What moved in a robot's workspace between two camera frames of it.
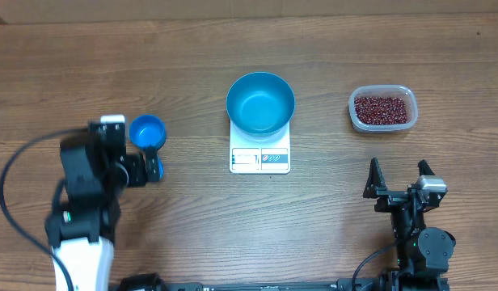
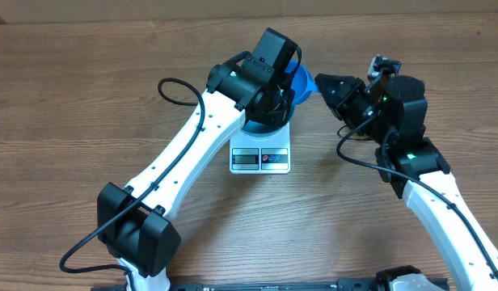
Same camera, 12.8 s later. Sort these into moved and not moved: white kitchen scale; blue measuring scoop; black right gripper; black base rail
Moved: blue measuring scoop; black right gripper
Not moved: white kitchen scale; black base rail
